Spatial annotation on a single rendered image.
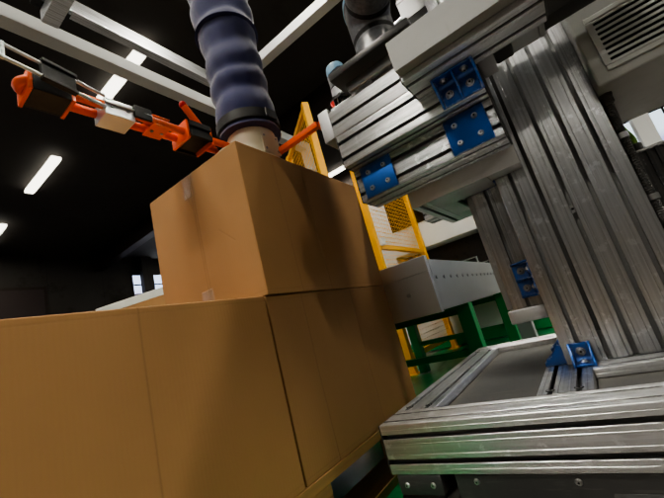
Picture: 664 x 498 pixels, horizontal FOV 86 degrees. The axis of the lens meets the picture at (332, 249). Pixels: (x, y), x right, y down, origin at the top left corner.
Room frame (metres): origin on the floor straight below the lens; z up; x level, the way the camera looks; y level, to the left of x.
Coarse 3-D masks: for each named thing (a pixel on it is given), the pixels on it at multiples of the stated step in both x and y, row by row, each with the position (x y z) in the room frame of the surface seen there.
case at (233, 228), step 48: (240, 144) 0.82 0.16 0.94; (192, 192) 0.90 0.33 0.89; (240, 192) 0.81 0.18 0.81; (288, 192) 0.94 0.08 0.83; (336, 192) 1.18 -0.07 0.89; (192, 240) 0.92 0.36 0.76; (240, 240) 0.83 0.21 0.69; (288, 240) 0.90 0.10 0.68; (336, 240) 1.10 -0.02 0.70; (192, 288) 0.94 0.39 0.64; (240, 288) 0.84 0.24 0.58; (288, 288) 0.86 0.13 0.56; (336, 288) 1.04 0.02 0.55
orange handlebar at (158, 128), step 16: (16, 80) 0.59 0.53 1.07; (80, 96) 0.68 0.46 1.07; (80, 112) 0.71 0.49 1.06; (96, 112) 0.74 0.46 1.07; (144, 128) 0.83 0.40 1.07; (160, 128) 0.84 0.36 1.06; (176, 128) 0.87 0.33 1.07; (304, 128) 1.06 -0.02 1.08; (320, 128) 1.05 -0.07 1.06; (224, 144) 1.00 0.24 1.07; (288, 144) 1.10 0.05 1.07
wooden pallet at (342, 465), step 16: (368, 448) 1.00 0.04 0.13; (336, 464) 0.89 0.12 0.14; (384, 464) 1.18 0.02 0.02; (320, 480) 0.84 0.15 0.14; (368, 480) 1.10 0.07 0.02; (384, 480) 1.07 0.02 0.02; (304, 496) 0.79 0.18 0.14; (320, 496) 0.83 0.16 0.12; (352, 496) 1.03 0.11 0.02; (368, 496) 1.01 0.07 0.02; (384, 496) 1.02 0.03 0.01
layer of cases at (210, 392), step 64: (0, 320) 0.42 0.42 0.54; (64, 320) 0.48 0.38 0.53; (128, 320) 0.55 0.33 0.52; (192, 320) 0.64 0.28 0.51; (256, 320) 0.77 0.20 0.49; (320, 320) 0.95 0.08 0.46; (384, 320) 1.25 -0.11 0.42; (0, 384) 0.42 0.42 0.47; (64, 384) 0.47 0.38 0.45; (128, 384) 0.54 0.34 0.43; (192, 384) 0.62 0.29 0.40; (256, 384) 0.74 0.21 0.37; (320, 384) 0.90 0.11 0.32; (384, 384) 1.15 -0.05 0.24; (0, 448) 0.42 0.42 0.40; (64, 448) 0.47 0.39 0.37; (128, 448) 0.53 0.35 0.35; (192, 448) 0.61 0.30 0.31; (256, 448) 0.71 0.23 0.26; (320, 448) 0.86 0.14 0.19
